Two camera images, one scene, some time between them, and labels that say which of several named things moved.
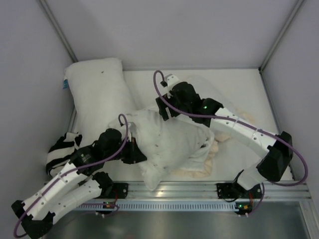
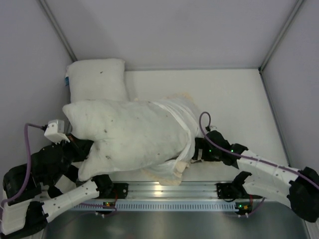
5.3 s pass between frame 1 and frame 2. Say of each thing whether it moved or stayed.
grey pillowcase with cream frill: moved
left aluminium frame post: stayed
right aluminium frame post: stayed
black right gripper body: moved
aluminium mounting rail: stayed
